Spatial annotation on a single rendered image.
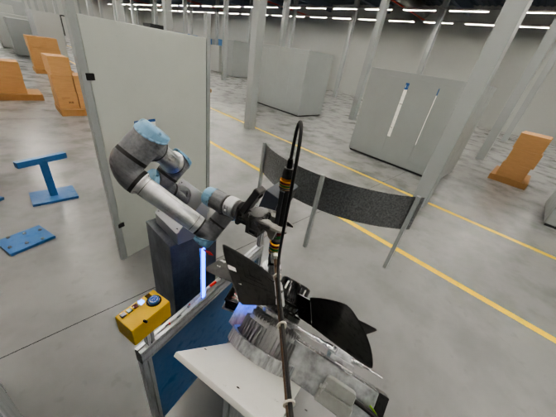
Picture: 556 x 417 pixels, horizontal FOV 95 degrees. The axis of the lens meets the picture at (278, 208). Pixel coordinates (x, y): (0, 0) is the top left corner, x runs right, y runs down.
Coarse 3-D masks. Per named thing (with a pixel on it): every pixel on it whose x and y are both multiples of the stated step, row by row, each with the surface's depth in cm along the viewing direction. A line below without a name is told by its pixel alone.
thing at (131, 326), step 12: (144, 300) 100; (132, 312) 95; (144, 312) 96; (156, 312) 97; (168, 312) 103; (120, 324) 93; (132, 324) 91; (144, 324) 93; (156, 324) 100; (132, 336) 91; (144, 336) 96
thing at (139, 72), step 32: (64, 0) 150; (96, 32) 169; (128, 32) 185; (160, 32) 204; (96, 64) 175; (128, 64) 193; (160, 64) 213; (192, 64) 240; (96, 96) 182; (128, 96) 201; (160, 96) 224; (192, 96) 253; (96, 128) 190; (128, 128) 211; (160, 128) 236; (192, 128) 269; (192, 160) 286; (128, 192) 233; (128, 224) 246
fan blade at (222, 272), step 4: (224, 260) 113; (212, 264) 107; (216, 264) 108; (220, 264) 108; (224, 264) 109; (208, 268) 103; (212, 268) 104; (216, 268) 105; (220, 268) 105; (224, 268) 106; (212, 272) 102; (216, 272) 102; (220, 272) 103; (224, 272) 103; (220, 276) 101; (224, 276) 101; (228, 276) 102; (228, 280) 100
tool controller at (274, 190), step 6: (276, 186) 163; (294, 186) 171; (270, 192) 155; (276, 192) 158; (294, 192) 171; (264, 198) 159; (270, 198) 157; (276, 198) 154; (264, 204) 161; (270, 204) 159; (276, 204) 156
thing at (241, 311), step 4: (240, 304) 114; (244, 304) 111; (236, 308) 115; (240, 308) 112; (244, 308) 110; (248, 308) 108; (252, 308) 105; (256, 308) 104; (260, 308) 105; (236, 312) 113; (240, 312) 111; (244, 312) 108; (248, 312) 106; (232, 316) 113; (236, 316) 111; (240, 316) 109; (244, 316) 106; (232, 320) 111; (236, 320) 109; (240, 320) 107; (232, 324) 109
